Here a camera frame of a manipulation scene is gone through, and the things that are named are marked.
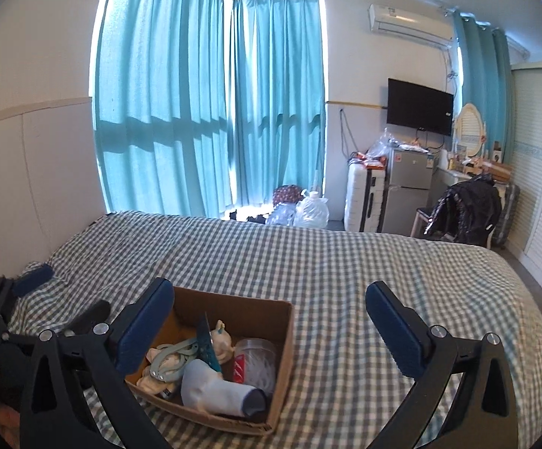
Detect white sock blue cuff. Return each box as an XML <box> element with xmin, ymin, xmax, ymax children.
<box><xmin>181</xmin><ymin>359</ymin><xmax>268</xmax><ymax>419</ymax></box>

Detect person's left hand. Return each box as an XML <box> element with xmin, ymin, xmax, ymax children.
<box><xmin>0</xmin><ymin>404</ymin><xmax>20</xmax><ymax>449</ymax></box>

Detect grey green hair clip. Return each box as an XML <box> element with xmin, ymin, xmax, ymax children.
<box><xmin>146</xmin><ymin>337</ymin><xmax>198</xmax><ymax>383</ymax></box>

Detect grey checked bed cover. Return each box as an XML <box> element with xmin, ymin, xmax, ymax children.
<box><xmin>9</xmin><ymin>212</ymin><xmax>542</xmax><ymax>448</ymax></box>

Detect clear plastic container in box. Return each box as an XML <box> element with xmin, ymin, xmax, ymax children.
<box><xmin>232</xmin><ymin>337</ymin><xmax>277</xmax><ymax>397</ymax></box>

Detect teal window curtain left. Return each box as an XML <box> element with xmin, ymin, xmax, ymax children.
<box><xmin>93</xmin><ymin>0</ymin><xmax>232</xmax><ymax>218</ymax></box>

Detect teal window curtain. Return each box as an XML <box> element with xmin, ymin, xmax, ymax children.
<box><xmin>231</xmin><ymin>0</ymin><xmax>325</xmax><ymax>206</ymax></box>
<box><xmin>93</xmin><ymin>0</ymin><xmax>232</xmax><ymax>218</ymax></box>

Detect red patterned bag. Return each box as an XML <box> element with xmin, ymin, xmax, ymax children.
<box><xmin>272</xmin><ymin>184</ymin><xmax>303</xmax><ymax>206</ymax></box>

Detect silver mini fridge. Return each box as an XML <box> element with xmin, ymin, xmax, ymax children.
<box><xmin>380</xmin><ymin>147</ymin><xmax>434</xmax><ymax>236</ymax></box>

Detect teal window curtain right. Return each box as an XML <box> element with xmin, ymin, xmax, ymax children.
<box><xmin>231</xmin><ymin>0</ymin><xmax>325</xmax><ymax>206</ymax></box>

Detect white suitcase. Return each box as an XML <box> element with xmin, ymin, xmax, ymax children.
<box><xmin>344</xmin><ymin>160</ymin><xmax>385</xmax><ymax>232</ymax></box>

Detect oval white mirror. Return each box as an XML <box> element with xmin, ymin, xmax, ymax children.
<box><xmin>453</xmin><ymin>103</ymin><xmax>486</xmax><ymax>158</ymax></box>

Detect teal curtain by wardrobe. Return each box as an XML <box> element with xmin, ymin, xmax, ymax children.
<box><xmin>452</xmin><ymin>10</ymin><xmax>514</xmax><ymax>163</ymax></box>

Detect white air conditioner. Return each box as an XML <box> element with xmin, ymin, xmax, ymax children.
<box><xmin>368</xmin><ymin>4</ymin><xmax>453</xmax><ymax>50</ymax></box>

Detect black wall television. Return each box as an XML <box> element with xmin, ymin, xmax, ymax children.
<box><xmin>386</xmin><ymin>78</ymin><xmax>454</xmax><ymax>136</ymax></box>

